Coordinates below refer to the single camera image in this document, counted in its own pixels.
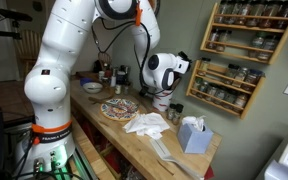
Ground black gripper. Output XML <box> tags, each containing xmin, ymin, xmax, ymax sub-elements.
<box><xmin>175</xmin><ymin>50</ymin><xmax>193</xmax><ymax>75</ymax></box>

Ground glass spice jar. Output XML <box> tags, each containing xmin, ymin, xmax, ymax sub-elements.
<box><xmin>235</xmin><ymin>0</ymin><xmax>252</xmax><ymax>26</ymax></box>
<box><xmin>205</xmin><ymin>82</ymin><xmax>219</xmax><ymax>101</ymax></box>
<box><xmin>245</xmin><ymin>0</ymin><xmax>264</xmax><ymax>28</ymax></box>
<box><xmin>242</xmin><ymin>68</ymin><xmax>264</xmax><ymax>93</ymax></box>
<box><xmin>258</xmin><ymin>0</ymin><xmax>279</xmax><ymax>29</ymax></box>
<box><xmin>223</xmin><ymin>0</ymin><xmax>240</xmax><ymax>25</ymax></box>
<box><xmin>213</xmin><ymin>86</ymin><xmax>228</xmax><ymax>105</ymax></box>
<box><xmin>197</xmin><ymin>56</ymin><xmax>212</xmax><ymax>77</ymax></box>
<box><xmin>233</xmin><ymin>92</ymin><xmax>250</xmax><ymax>110</ymax></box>
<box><xmin>197</xmin><ymin>80</ymin><xmax>210</xmax><ymax>98</ymax></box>
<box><xmin>224</xmin><ymin>63</ymin><xmax>240</xmax><ymax>81</ymax></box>
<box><xmin>206</xmin><ymin>28</ymin><xmax>220</xmax><ymax>51</ymax></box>
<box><xmin>273</xmin><ymin>0</ymin><xmax>288</xmax><ymax>31</ymax></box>
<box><xmin>232</xmin><ymin>66</ymin><xmax>250</xmax><ymax>89</ymax></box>
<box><xmin>215</xmin><ymin>0</ymin><xmax>229</xmax><ymax>24</ymax></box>
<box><xmin>248</xmin><ymin>31</ymin><xmax>267</xmax><ymax>59</ymax></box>
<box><xmin>257</xmin><ymin>34</ymin><xmax>280</xmax><ymax>61</ymax></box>
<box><xmin>223</xmin><ymin>90</ymin><xmax>239</xmax><ymax>108</ymax></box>
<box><xmin>190</xmin><ymin>76</ymin><xmax>204</xmax><ymax>96</ymax></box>
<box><xmin>215</xmin><ymin>29</ymin><xmax>233</xmax><ymax>53</ymax></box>

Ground white utensil crock red print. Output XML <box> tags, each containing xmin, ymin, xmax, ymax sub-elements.
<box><xmin>152</xmin><ymin>88</ymin><xmax>174</xmax><ymax>113</ymax></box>

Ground small spice jar black lid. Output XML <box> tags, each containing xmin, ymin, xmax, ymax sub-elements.
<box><xmin>172</xmin><ymin>103</ymin><xmax>185</xmax><ymax>126</ymax></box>
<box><xmin>166</xmin><ymin>103</ymin><xmax>177</xmax><ymax>121</ymax></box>

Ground pepper jar black lid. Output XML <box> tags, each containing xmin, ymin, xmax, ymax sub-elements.
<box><xmin>122</xmin><ymin>83</ymin><xmax>131</xmax><ymax>96</ymax></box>

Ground small jar metal lid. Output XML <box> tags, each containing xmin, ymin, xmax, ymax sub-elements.
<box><xmin>114</xmin><ymin>84</ymin><xmax>123</xmax><ymax>96</ymax></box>

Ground white crumpled cloth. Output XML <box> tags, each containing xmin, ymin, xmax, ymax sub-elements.
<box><xmin>121</xmin><ymin>112</ymin><xmax>171</xmax><ymax>141</ymax></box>

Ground steel and white grinder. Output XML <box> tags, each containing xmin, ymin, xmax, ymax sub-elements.
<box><xmin>109</xmin><ymin>68</ymin><xmax>118</xmax><ymax>89</ymax></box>

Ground blue tissue box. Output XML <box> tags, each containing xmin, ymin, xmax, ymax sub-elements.
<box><xmin>176</xmin><ymin>115</ymin><xmax>215</xmax><ymax>155</ymax></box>

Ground colourful patterned plate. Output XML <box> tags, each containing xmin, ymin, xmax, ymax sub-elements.
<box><xmin>99</xmin><ymin>97</ymin><xmax>140</xmax><ymax>122</ymax></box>

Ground white plastic spatula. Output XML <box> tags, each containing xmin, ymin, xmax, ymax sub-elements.
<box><xmin>148</xmin><ymin>138</ymin><xmax>205</xmax><ymax>180</ymax></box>

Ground white ceramic bowl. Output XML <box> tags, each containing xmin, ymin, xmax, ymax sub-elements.
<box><xmin>82</xmin><ymin>81</ymin><xmax>104</xmax><ymax>95</ymax></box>

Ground blue plastic bowl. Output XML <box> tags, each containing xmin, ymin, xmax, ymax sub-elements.
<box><xmin>79</xmin><ymin>77</ymin><xmax>94</xmax><ymax>87</ymax></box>

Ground wooden spice tray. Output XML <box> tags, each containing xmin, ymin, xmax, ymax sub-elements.
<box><xmin>73</xmin><ymin>70</ymin><xmax>100</xmax><ymax>83</ymax></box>

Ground wooden robot stand board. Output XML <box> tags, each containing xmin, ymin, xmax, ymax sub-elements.
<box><xmin>71</xmin><ymin>116</ymin><xmax>117</xmax><ymax>180</ymax></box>

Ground wooden chair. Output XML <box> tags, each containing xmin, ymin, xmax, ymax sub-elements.
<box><xmin>13</xmin><ymin>28</ymin><xmax>42</xmax><ymax>80</ymax></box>

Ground round wall clock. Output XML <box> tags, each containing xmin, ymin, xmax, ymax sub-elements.
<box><xmin>149</xmin><ymin>0</ymin><xmax>162</xmax><ymax>16</ymax></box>

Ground short wooden wall spice rack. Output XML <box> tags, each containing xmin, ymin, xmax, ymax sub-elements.
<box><xmin>185</xmin><ymin>59</ymin><xmax>267</xmax><ymax>121</ymax></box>

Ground tall wooden wall spice rack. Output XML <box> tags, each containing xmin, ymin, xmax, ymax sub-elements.
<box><xmin>199</xmin><ymin>1</ymin><xmax>288</xmax><ymax>66</ymax></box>

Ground black tripod mounted camera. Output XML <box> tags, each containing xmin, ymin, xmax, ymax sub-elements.
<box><xmin>0</xmin><ymin>8</ymin><xmax>34</xmax><ymax>40</ymax></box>

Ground black cable bundle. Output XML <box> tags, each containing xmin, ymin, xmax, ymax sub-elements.
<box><xmin>3</xmin><ymin>133</ymin><xmax>85</xmax><ymax>180</ymax></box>

